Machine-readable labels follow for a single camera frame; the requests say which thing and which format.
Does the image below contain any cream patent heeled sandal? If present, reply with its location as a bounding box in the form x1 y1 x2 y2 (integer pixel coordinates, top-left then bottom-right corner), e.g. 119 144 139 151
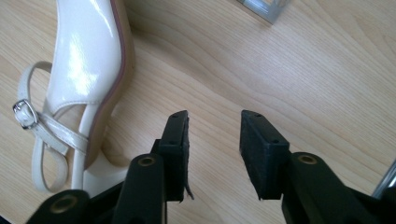
12 0 138 199

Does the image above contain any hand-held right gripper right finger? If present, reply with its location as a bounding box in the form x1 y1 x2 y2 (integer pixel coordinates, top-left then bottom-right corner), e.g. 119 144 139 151
239 109 292 201

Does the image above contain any metal shoe rack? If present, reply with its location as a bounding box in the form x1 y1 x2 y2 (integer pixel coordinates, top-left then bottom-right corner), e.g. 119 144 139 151
235 0 291 25

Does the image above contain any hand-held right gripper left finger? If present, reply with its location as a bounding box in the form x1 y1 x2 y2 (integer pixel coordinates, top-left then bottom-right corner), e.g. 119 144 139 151
150 109 194 203

